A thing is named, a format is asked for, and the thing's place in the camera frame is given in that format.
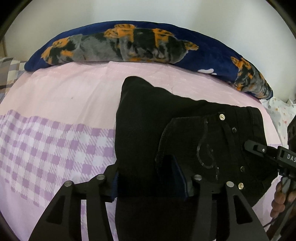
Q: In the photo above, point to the person's right hand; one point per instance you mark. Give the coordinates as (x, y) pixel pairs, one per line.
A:
(278, 204)

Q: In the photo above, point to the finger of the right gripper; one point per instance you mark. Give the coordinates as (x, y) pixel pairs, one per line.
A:
(263, 151)

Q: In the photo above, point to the navy tiger print blanket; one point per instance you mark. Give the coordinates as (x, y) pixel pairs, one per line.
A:
(134, 41)

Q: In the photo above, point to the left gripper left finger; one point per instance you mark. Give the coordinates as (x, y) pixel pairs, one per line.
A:
(62, 218)

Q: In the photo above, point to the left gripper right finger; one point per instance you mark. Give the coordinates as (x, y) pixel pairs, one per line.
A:
(216, 211)

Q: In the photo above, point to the pink purple checked bedsheet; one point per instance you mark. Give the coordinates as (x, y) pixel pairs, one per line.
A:
(57, 124)

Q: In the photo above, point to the black denim pants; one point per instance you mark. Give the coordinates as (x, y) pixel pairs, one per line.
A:
(162, 140)

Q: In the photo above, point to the white polka dot quilt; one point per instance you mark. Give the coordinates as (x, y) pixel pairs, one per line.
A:
(281, 113)

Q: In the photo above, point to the plaid grey pillow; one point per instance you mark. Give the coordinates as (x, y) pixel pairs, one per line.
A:
(10, 71)

